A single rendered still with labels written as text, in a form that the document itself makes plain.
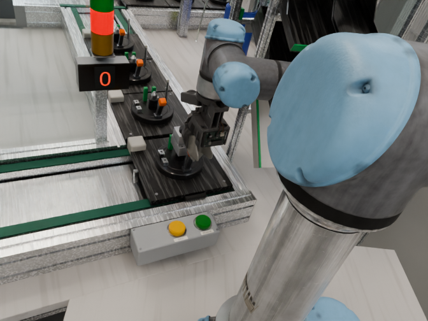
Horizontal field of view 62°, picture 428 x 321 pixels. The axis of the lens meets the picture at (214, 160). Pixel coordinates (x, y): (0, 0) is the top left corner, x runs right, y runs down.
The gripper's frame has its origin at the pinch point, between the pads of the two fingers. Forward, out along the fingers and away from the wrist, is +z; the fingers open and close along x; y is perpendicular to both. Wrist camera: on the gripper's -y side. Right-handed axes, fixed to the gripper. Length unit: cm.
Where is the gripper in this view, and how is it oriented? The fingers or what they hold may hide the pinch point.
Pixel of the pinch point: (194, 155)
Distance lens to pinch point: 92.9
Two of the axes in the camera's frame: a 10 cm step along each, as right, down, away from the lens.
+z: -1.9, 7.4, 6.4
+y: 4.1, 6.6, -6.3
